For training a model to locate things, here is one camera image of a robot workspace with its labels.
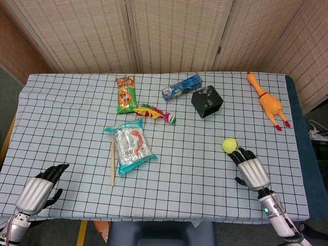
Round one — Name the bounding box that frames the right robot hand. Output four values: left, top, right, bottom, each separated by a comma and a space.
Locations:
227, 147, 272, 192

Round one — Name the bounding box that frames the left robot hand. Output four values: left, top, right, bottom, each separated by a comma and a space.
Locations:
14, 163, 70, 215

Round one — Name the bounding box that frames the yellow tennis ball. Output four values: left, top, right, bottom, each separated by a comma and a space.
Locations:
222, 138, 239, 154

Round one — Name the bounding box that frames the black box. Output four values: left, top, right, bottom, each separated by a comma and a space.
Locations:
191, 85, 224, 120

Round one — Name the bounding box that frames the blue package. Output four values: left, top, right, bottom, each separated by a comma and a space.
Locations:
161, 74, 204, 103

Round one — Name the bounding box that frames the yellow rubber chicken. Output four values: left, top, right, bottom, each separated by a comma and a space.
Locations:
246, 71, 292, 132

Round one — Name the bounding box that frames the wooden stick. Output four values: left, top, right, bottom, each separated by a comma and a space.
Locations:
110, 139, 115, 187

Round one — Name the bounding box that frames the blue checked tablecloth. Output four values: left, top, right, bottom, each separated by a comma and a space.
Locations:
0, 71, 311, 221

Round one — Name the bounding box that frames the teal clear snack bag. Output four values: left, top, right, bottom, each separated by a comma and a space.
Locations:
104, 118, 158, 176

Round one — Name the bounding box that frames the dark blue chair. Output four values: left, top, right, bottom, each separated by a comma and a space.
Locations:
106, 220, 216, 246

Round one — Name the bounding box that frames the colourful feather shuttlecock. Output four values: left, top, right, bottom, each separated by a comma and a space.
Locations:
133, 103, 177, 126

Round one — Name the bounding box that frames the orange green snack bag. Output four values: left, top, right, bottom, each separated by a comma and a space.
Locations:
115, 75, 139, 115

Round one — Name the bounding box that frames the beige folding screen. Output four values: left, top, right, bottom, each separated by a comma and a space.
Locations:
0, 0, 328, 116

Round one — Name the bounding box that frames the white cable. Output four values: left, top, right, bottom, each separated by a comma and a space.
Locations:
308, 119, 328, 136

